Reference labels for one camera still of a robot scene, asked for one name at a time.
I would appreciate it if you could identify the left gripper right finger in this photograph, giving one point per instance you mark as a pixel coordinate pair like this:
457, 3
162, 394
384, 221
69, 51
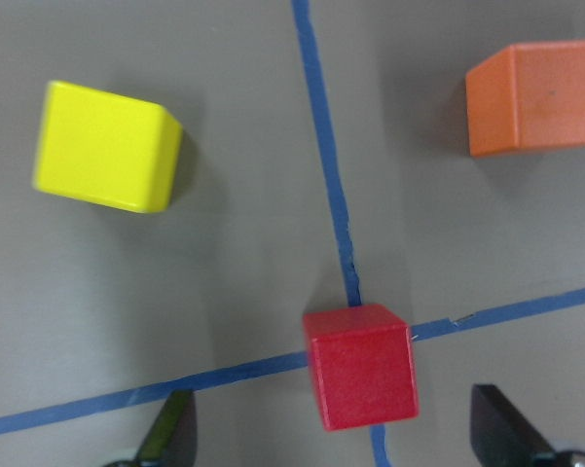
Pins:
500, 435

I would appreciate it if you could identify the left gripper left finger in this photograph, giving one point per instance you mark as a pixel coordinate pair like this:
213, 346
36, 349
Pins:
172, 438

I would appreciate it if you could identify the red block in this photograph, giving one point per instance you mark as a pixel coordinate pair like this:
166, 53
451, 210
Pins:
362, 366

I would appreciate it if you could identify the yellow block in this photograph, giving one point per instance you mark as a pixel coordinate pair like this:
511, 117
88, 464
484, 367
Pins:
105, 148

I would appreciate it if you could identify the orange block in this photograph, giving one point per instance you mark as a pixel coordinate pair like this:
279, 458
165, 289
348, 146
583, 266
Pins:
528, 97

